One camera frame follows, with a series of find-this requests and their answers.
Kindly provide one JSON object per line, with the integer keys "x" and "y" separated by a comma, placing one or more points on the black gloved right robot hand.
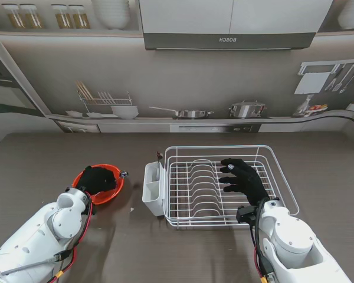
{"x": 250, "y": 182}

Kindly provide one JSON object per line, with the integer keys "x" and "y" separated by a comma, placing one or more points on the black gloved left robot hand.
{"x": 97, "y": 179}

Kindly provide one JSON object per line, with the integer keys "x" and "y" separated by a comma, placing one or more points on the metal spoon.
{"x": 124, "y": 174}

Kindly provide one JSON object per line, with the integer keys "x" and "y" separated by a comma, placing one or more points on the white plastic utensil holder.
{"x": 154, "y": 203}

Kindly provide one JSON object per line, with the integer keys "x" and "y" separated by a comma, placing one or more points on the metal fork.
{"x": 158, "y": 155}

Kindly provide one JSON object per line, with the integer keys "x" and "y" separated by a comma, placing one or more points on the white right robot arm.
{"x": 295, "y": 238}

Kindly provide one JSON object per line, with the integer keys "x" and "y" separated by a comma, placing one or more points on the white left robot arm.
{"x": 38, "y": 233}

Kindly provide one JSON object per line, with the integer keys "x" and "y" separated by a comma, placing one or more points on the orange plastic bowl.
{"x": 106, "y": 198}

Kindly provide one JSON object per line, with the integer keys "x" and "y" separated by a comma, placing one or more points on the printed kitchen backdrop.
{"x": 194, "y": 82}

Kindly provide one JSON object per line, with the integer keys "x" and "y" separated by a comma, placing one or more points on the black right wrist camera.
{"x": 243, "y": 213}

